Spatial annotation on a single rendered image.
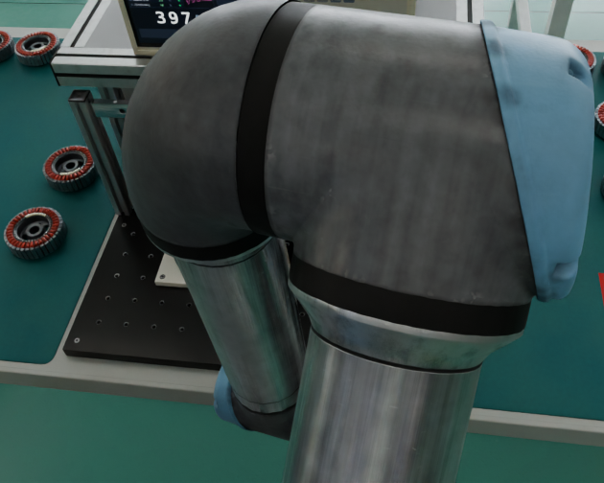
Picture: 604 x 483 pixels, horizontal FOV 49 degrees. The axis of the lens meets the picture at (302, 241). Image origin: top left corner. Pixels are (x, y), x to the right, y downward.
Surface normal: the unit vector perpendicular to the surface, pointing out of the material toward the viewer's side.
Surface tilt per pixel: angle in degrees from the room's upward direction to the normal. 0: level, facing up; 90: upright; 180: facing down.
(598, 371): 0
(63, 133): 0
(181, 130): 61
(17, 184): 0
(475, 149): 40
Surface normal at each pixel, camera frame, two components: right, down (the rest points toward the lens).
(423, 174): -0.28, 0.10
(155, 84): -0.72, -0.21
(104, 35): -0.07, -0.63
